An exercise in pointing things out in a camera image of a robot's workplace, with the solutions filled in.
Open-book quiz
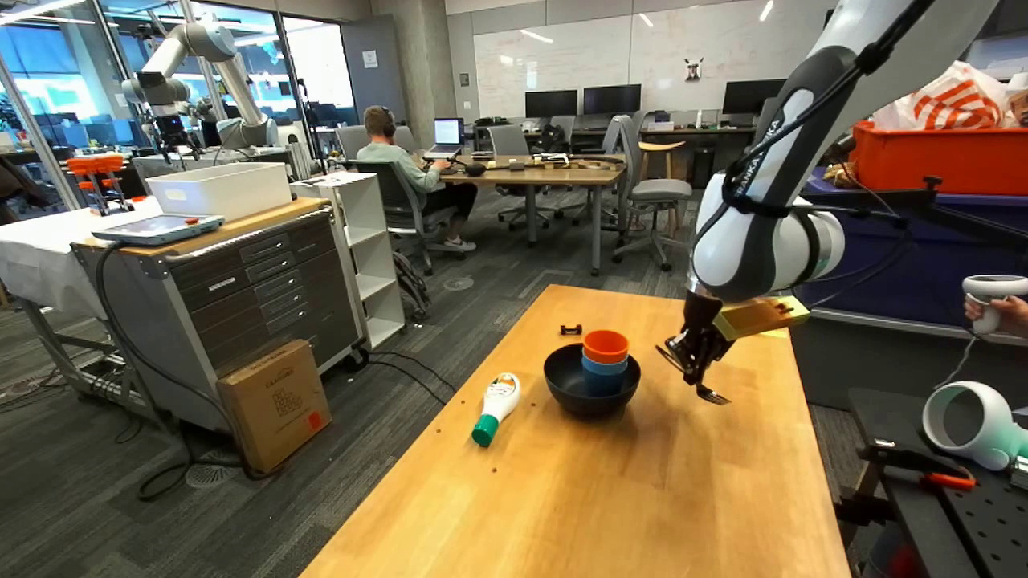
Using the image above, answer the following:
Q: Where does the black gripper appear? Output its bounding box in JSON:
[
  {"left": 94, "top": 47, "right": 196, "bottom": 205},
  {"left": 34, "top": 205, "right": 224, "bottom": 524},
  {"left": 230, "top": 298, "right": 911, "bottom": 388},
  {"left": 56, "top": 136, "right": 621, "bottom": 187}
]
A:
[{"left": 655, "top": 293, "right": 731, "bottom": 392}]

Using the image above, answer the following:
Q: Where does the orange cup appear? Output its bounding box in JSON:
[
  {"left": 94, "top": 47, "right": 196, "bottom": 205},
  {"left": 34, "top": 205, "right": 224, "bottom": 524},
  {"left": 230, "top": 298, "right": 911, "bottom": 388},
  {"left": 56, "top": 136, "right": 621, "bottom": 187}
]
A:
[{"left": 582, "top": 327, "right": 632, "bottom": 365}]

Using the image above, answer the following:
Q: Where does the white VR controller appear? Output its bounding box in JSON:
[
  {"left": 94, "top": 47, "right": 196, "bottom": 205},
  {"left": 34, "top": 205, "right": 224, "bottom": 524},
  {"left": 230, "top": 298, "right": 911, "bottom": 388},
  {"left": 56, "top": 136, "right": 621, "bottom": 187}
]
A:
[{"left": 958, "top": 270, "right": 1028, "bottom": 340}]

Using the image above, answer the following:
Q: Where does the black bowl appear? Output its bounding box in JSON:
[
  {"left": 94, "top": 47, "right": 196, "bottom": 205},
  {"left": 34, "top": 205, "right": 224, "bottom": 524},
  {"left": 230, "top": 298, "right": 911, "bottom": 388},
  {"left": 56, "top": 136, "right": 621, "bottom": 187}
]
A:
[{"left": 540, "top": 343, "right": 643, "bottom": 423}]

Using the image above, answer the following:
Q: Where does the operator hand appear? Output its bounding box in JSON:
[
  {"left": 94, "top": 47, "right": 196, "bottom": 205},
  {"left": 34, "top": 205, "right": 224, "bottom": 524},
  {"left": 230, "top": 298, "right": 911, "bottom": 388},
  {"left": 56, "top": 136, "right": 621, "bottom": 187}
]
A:
[{"left": 959, "top": 293, "right": 1028, "bottom": 343}]

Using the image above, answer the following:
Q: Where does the grey tote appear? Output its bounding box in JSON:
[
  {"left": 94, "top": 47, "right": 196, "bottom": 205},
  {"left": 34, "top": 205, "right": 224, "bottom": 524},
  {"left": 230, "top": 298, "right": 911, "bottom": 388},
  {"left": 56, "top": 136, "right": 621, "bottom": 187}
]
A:
[{"left": 786, "top": 303, "right": 1028, "bottom": 414}]

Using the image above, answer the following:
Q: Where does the grey office chair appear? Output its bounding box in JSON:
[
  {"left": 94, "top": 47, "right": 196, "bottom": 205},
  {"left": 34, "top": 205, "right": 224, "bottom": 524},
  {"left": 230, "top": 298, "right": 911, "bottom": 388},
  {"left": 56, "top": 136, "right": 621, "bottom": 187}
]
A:
[{"left": 610, "top": 114, "right": 698, "bottom": 274}]

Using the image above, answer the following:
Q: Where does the white bottle green cap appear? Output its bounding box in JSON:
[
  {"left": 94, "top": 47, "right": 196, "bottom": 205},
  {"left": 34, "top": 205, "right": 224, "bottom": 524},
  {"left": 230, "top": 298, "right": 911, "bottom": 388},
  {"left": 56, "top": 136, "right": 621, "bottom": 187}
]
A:
[{"left": 470, "top": 369, "right": 522, "bottom": 449}]

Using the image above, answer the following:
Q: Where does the blue bin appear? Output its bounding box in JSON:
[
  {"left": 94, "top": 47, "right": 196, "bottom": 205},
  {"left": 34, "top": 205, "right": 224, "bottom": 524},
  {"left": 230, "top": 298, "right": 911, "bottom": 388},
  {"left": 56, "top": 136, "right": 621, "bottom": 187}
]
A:
[{"left": 796, "top": 171, "right": 1028, "bottom": 326}]

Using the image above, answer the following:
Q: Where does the wooden office table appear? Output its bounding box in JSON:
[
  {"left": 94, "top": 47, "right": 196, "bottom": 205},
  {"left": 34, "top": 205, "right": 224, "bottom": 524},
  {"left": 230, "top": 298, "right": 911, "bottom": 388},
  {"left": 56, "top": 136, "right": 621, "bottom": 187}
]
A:
[{"left": 428, "top": 150, "right": 627, "bottom": 279}]

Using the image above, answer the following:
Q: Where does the black monitor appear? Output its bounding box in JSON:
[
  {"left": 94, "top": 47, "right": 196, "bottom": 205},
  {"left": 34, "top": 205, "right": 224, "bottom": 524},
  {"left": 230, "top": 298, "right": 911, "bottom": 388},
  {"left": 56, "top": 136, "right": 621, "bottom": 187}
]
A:
[
  {"left": 578, "top": 85, "right": 643, "bottom": 119},
  {"left": 721, "top": 77, "right": 791, "bottom": 117},
  {"left": 522, "top": 87, "right": 582, "bottom": 122}
]

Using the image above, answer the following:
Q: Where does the orange bin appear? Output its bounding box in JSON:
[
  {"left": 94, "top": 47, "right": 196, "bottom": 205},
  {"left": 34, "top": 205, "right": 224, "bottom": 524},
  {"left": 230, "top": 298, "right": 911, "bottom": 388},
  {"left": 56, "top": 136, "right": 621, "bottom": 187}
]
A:
[{"left": 847, "top": 122, "right": 1028, "bottom": 201}]

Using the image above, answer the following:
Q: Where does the white mug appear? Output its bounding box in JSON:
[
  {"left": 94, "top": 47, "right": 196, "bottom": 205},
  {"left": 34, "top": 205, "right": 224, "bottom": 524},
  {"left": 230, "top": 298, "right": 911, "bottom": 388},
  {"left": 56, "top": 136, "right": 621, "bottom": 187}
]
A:
[{"left": 919, "top": 380, "right": 1020, "bottom": 476}]

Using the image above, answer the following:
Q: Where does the black office chair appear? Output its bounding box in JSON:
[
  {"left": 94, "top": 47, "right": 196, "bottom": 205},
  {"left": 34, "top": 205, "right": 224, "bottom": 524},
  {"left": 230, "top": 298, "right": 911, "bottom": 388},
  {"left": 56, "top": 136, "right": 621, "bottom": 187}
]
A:
[{"left": 349, "top": 157, "right": 437, "bottom": 278}]

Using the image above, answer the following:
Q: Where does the black perforated workbench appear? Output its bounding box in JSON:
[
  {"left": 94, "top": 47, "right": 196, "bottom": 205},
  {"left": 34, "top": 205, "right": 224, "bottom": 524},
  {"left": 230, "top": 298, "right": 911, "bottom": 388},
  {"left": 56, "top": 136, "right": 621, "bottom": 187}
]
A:
[{"left": 847, "top": 386, "right": 1028, "bottom": 578}]

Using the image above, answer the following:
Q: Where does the open laptop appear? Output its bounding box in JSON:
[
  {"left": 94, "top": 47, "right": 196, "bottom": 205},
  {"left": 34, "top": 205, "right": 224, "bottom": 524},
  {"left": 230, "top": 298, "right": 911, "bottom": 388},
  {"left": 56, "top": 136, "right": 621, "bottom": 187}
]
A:
[{"left": 431, "top": 117, "right": 465, "bottom": 153}]

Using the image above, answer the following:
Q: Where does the white shelf unit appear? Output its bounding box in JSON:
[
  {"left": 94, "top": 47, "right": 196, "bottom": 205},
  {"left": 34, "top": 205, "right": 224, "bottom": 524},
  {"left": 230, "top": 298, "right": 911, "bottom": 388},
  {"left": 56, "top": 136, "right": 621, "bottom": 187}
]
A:
[{"left": 307, "top": 171, "right": 412, "bottom": 353}]

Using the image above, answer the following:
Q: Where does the seated person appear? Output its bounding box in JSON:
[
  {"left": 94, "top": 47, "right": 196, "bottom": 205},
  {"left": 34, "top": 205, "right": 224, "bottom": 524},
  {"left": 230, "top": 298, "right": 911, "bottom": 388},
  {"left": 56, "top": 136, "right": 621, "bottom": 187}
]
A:
[{"left": 354, "top": 102, "right": 483, "bottom": 258}]

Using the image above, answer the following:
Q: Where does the white orange plastic bag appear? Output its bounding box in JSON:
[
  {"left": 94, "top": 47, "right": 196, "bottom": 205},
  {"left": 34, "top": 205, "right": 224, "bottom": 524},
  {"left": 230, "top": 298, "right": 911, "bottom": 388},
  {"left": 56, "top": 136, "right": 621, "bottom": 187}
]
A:
[{"left": 865, "top": 58, "right": 1028, "bottom": 136}]

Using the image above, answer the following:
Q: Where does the cardboard box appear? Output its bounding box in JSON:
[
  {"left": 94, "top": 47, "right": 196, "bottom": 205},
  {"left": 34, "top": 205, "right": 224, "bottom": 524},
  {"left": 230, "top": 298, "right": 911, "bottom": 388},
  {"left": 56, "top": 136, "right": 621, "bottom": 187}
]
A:
[{"left": 215, "top": 336, "right": 335, "bottom": 482}]

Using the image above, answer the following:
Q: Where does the grey drawer cabinet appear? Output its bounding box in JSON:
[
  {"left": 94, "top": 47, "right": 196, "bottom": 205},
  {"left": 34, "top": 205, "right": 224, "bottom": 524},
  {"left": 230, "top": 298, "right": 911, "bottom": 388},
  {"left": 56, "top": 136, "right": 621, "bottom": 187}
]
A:
[{"left": 71, "top": 195, "right": 367, "bottom": 437}]

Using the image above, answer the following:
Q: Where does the white plastic bin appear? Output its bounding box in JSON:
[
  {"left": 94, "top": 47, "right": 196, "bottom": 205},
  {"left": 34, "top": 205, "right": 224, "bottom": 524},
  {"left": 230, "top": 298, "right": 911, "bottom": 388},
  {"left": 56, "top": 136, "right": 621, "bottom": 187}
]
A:
[{"left": 143, "top": 161, "right": 294, "bottom": 224}]

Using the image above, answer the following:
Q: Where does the grey tablet device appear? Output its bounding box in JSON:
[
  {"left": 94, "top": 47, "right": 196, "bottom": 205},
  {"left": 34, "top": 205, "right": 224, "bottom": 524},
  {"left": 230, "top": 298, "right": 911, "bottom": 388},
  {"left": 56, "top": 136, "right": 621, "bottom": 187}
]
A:
[{"left": 91, "top": 208, "right": 228, "bottom": 250}]

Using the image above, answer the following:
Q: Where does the orange machine part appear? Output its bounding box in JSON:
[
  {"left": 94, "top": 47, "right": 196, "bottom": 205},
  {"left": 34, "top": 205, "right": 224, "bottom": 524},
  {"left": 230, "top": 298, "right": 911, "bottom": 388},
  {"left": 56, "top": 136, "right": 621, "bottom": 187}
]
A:
[{"left": 61, "top": 150, "right": 133, "bottom": 202}]

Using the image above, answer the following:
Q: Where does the white covered table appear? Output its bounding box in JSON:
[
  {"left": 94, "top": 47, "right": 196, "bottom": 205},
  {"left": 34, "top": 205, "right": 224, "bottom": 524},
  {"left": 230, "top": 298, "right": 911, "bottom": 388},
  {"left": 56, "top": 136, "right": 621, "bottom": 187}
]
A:
[{"left": 0, "top": 195, "right": 165, "bottom": 421}]

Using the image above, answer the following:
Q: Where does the yellow wrist camera block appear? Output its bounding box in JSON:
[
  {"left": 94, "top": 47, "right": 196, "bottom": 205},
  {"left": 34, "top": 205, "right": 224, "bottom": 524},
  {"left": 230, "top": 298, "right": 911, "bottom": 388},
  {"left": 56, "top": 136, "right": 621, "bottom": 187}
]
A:
[{"left": 712, "top": 293, "right": 812, "bottom": 343}]

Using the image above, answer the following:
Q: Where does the orange handled tool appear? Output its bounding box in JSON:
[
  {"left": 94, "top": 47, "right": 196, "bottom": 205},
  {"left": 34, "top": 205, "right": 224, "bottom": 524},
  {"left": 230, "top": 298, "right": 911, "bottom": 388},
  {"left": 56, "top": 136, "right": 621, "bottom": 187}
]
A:
[{"left": 854, "top": 440, "right": 979, "bottom": 496}]

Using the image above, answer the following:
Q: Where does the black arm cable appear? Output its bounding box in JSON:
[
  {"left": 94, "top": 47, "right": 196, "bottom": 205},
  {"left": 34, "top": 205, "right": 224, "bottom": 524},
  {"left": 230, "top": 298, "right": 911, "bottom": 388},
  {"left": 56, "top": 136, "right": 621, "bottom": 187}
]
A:
[{"left": 701, "top": 0, "right": 935, "bottom": 270}]

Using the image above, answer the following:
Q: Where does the large wall whiteboard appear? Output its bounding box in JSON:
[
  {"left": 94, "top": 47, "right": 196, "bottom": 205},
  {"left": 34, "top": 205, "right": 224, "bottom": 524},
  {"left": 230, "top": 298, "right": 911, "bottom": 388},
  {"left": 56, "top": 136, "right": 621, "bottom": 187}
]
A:
[{"left": 473, "top": 3, "right": 828, "bottom": 122}]

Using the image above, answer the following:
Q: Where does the black floor cable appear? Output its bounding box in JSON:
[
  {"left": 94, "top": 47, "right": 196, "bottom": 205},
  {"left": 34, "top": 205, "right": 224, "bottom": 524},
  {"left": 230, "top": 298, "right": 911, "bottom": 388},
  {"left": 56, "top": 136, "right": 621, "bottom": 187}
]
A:
[{"left": 94, "top": 240, "right": 252, "bottom": 509}]

